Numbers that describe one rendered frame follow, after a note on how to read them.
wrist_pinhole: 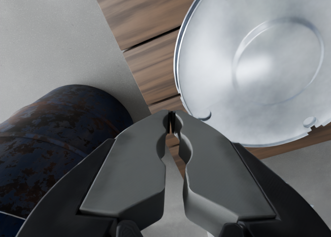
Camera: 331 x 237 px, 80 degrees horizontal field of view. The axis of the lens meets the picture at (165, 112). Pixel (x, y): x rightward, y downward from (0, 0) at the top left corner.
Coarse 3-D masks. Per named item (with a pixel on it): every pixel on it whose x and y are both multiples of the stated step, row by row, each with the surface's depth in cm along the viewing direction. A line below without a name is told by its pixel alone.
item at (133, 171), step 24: (144, 120) 11; (168, 120) 12; (120, 144) 9; (144, 144) 9; (120, 168) 8; (144, 168) 8; (96, 192) 7; (120, 192) 7; (144, 192) 7; (120, 216) 6; (144, 216) 7
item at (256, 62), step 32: (224, 0) 25; (256, 0) 25; (288, 0) 25; (320, 0) 25; (192, 32) 27; (224, 32) 27; (256, 32) 27; (288, 32) 26; (320, 32) 27; (192, 64) 29; (224, 64) 29; (256, 64) 28; (288, 64) 28; (320, 64) 29; (192, 96) 31; (224, 96) 31; (256, 96) 31; (288, 96) 31; (320, 96) 31; (224, 128) 34; (256, 128) 34; (288, 128) 34
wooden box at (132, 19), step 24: (120, 0) 26; (144, 0) 26; (168, 0) 26; (192, 0) 26; (120, 24) 27; (144, 24) 27; (168, 24) 27; (120, 48) 29; (144, 48) 29; (168, 48) 29; (144, 72) 31; (168, 72) 31; (144, 96) 32; (168, 96) 32; (168, 144) 37; (288, 144) 37; (312, 144) 37
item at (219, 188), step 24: (192, 120) 11; (192, 144) 9; (216, 144) 10; (192, 168) 8; (216, 168) 8; (240, 168) 8; (192, 192) 7; (216, 192) 7; (240, 192) 7; (192, 216) 7; (216, 216) 7; (240, 216) 6; (264, 216) 6
